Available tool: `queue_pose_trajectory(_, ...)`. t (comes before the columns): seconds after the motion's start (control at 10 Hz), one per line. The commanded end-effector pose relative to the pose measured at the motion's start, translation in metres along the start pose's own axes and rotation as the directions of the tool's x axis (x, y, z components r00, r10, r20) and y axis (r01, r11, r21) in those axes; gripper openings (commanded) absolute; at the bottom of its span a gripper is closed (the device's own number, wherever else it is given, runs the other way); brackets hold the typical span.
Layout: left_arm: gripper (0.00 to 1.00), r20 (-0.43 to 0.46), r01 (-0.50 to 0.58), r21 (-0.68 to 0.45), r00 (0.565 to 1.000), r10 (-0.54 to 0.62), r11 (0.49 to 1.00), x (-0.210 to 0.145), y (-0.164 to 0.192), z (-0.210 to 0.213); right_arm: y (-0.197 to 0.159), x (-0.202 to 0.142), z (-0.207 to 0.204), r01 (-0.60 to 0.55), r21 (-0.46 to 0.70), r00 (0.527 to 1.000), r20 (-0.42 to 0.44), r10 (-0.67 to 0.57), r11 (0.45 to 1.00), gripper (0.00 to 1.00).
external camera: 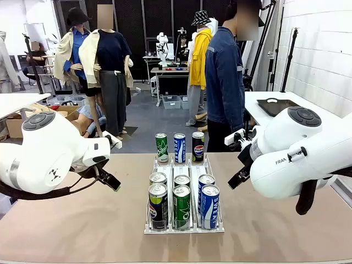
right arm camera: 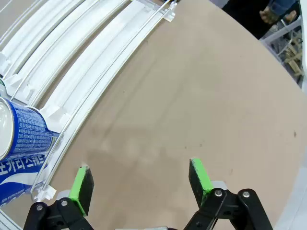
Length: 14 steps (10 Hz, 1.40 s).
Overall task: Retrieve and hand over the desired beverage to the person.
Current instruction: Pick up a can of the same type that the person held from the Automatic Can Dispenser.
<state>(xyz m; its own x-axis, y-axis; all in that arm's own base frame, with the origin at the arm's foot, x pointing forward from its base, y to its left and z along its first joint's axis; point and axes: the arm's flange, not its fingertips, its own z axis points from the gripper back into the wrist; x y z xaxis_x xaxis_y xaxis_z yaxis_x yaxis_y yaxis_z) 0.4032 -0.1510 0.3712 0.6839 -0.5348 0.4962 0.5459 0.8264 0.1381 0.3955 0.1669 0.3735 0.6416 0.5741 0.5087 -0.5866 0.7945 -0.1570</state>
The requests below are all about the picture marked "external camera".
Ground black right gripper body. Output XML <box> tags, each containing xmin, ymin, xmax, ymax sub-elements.
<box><xmin>237</xmin><ymin>144</ymin><xmax>253</xmax><ymax>177</ymax></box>

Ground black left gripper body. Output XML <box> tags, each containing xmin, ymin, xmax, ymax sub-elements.
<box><xmin>76</xmin><ymin>158</ymin><xmax>111</xmax><ymax>179</ymax></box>

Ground black serving tray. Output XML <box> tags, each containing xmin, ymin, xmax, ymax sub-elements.
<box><xmin>256</xmin><ymin>98</ymin><xmax>303</xmax><ymax>118</ymax></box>

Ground person's right forearm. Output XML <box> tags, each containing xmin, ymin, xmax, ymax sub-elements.
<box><xmin>229</xmin><ymin>90</ymin><xmax>246</xmax><ymax>132</ymax></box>

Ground person in denim jacket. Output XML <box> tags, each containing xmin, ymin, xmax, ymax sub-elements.
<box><xmin>205</xmin><ymin>0</ymin><xmax>261</xmax><ymax>153</ymax></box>

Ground black tripod near seated person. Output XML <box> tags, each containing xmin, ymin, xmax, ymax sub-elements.
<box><xmin>21</xmin><ymin>32</ymin><xmax>45</xmax><ymax>95</ymax></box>

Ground seated person in black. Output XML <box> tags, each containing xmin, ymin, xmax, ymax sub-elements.
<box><xmin>23</xmin><ymin>41</ymin><xmax>48</xmax><ymax>80</ymax></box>

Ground blue Pocari Sweat can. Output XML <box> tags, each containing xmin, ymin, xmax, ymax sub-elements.
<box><xmin>197</xmin><ymin>174</ymin><xmax>216</xmax><ymax>215</ymax></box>
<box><xmin>200</xmin><ymin>184</ymin><xmax>221</xmax><ymax>230</ymax></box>

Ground black Pepsi display can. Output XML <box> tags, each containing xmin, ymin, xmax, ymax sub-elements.
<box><xmin>191</xmin><ymin>131</ymin><xmax>205</xmax><ymax>163</ymax></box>

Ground lying mannequin in blue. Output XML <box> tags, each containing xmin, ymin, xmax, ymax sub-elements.
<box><xmin>71</xmin><ymin>106</ymin><xmax>107</xmax><ymax>138</ymax></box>

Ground green soda can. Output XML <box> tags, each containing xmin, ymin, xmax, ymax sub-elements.
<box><xmin>174</xmin><ymin>174</ymin><xmax>191</xmax><ymax>189</ymax></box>
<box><xmin>172</xmin><ymin>184</ymin><xmax>191</xmax><ymax>230</ymax></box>

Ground green Chilsung display can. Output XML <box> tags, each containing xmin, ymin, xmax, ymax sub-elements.
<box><xmin>155</xmin><ymin>133</ymin><xmax>169</xmax><ymax>163</ymax></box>

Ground blue Pocari display can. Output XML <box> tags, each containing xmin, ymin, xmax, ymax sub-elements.
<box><xmin>173</xmin><ymin>133</ymin><xmax>186</xmax><ymax>164</ymax></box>

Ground white can dispenser rack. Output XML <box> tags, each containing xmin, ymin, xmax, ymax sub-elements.
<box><xmin>144</xmin><ymin>153</ymin><xmax>225</xmax><ymax>235</ymax></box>

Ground grey crate under table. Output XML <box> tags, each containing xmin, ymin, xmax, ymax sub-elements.
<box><xmin>48</xmin><ymin>95</ymin><xmax>89</xmax><ymax>107</ymax></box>

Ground grey storage bin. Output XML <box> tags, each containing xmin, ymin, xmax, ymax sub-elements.
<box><xmin>162</xmin><ymin>95</ymin><xmax>182</xmax><ymax>110</ymax></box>

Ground large white side table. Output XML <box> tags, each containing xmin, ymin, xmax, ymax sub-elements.
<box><xmin>244</xmin><ymin>90</ymin><xmax>352</xmax><ymax>133</ymax></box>

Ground brown cardboard box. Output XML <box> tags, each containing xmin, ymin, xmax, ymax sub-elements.
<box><xmin>5</xmin><ymin>103</ymin><xmax>80</xmax><ymax>138</ymax></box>

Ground mannequin in yellow raincoat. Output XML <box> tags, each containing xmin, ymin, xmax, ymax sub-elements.
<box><xmin>186</xmin><ymin>10</ymin><xmax>214</xmax><ymax>128</ymax></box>

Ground tall black tripod pole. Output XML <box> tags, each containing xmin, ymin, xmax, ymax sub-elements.
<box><xmin>279</xmin><ymin>27</ymin><xmax>300</xmax><ymax>94</ymax></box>

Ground grey background table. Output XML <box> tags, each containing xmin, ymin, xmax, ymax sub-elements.
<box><xmin>150</xmin><ymin>67</ymin><xmax>190</xmax><ymax>107</ymax></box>

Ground mannequin with navy top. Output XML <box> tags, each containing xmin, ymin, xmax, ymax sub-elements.
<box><xmin>79</xmin><ymin>4</ymin><xmax>135</xmax><ymax>141</ymax></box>

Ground black leaning stand poles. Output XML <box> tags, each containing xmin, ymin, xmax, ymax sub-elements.
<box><xmin>247</xmin><ymin>0</ymin><xmax>278</xmax><ymax>91</ymax></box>

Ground mannequin with black hat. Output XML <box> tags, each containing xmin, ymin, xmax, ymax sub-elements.
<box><xmin>53</xmin><ymin>7</ymin><xmax>94</xmax><ymax>97</ymax></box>

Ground white humanoid robot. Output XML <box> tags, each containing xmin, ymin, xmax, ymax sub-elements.
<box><xmin>156</xmin><ymin>32</ymin><xmax>169</xmax><ymax>67</ymax></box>

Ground grey hooded garment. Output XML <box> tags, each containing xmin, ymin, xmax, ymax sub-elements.
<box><xmin>0</xmin><ymin>30</ymin><xmax>20</xmax><ymax>94</ymax></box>

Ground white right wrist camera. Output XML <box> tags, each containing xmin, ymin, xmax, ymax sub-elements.
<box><xmin>224</xmin><ymin>128</ymin><xmax>246</xmax><ymax>146</ymax></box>

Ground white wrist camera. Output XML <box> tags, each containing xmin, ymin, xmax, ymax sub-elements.
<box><xmin>102</xmin><ymin>131</ymin><xmax>123</xmax><ymax>150</ymax></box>
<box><xmin>224</xmin><ymin>128</ymin><xmax>246</xmax><ymax>146</ymax></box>

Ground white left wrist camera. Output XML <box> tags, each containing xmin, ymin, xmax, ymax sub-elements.
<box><xmin>102</xmin><ymin>131</ymin><xmax>123</xmax><ymax>150</ymax></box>

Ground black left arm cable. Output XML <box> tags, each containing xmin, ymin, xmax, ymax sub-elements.
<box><xmin>0</xmin><ymin>162</ymin><xmax>100</xmax><ymax>201</ymax></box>

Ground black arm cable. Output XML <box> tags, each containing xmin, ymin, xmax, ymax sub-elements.
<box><xmin>0</xmin><ymin>162</ymin><xmax>100</xmax><ymax>201</ymax></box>
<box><xmin>295</xmin><ymin>164</ymin><xmax>352</xmax><ymax>216</ymax></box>

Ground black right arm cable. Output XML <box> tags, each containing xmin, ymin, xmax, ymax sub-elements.
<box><xmin>295</xmin><ymin>164</ymin><xmax>352</xmax><ymax>216</ymax></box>

